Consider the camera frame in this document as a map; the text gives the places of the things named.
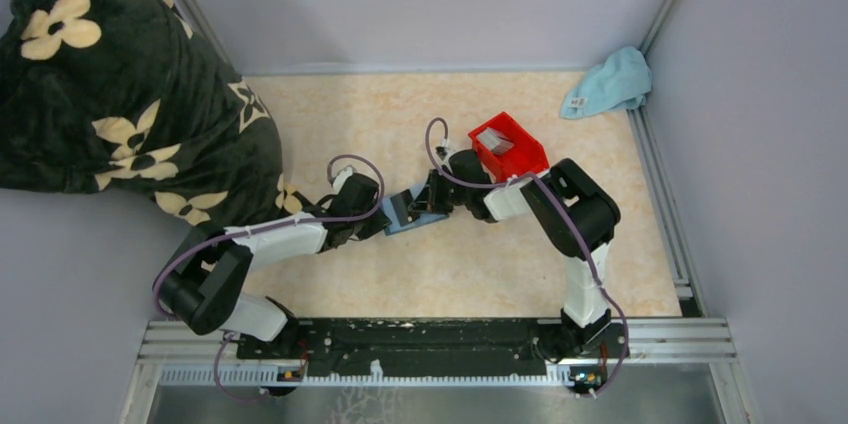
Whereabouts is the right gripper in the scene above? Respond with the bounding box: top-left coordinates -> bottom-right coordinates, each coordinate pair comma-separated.
410,169 -> 471,216

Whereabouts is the teal card holder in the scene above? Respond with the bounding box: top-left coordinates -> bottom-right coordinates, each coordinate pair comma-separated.
381,182 -> 449,236

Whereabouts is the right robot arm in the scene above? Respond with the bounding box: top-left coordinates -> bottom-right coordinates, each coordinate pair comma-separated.
423,146 -> 621,356

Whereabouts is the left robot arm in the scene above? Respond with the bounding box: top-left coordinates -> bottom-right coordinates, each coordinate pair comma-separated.
153,168 -> 388,358

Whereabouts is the silver credit cards stack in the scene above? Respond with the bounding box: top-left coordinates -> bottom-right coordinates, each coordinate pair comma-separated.
477,127 -> 514,155

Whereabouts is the red plastic bin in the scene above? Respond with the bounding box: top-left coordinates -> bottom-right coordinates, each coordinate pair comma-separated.
468,112 -> 550,182

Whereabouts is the light blue cloth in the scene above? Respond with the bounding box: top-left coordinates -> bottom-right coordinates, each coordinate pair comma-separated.
559,46 -> 653,120

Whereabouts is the black floral blanket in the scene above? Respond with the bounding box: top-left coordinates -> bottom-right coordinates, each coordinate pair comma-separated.
1,0 -> 307,226

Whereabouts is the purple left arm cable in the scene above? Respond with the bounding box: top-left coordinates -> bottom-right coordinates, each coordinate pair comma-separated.
152,154 -> 387,404

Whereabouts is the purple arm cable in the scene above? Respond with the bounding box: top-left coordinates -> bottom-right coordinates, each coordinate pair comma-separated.
423,117 -> 630,399
152,154 -> 387,404

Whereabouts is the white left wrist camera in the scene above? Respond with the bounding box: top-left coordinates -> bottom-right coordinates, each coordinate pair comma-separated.
331,165 -> 356,191

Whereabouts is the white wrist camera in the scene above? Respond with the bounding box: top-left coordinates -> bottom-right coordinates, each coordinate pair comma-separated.
331,165 -> 356,191
435,139 -> 454,161

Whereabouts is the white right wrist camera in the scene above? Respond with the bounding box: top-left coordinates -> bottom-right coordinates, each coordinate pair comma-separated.
435,139 -> 454,161

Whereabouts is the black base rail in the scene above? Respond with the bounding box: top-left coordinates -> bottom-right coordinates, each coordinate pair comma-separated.
236,316 -> 630,390

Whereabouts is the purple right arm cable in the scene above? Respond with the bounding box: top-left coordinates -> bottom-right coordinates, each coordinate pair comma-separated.
423,117 -> 630,399

